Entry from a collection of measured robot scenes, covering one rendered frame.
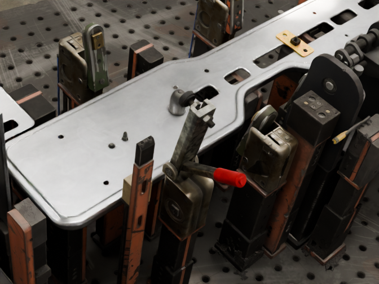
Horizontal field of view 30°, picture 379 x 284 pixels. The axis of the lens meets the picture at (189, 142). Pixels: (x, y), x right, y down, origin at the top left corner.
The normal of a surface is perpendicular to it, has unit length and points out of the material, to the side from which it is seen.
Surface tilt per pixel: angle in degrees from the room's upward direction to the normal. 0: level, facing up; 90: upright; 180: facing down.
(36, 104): 0
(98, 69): 78
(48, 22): 0
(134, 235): 90
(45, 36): 0
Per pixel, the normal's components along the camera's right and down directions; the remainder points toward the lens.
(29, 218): 0.12, -0.67
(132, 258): 0.67, 0.60
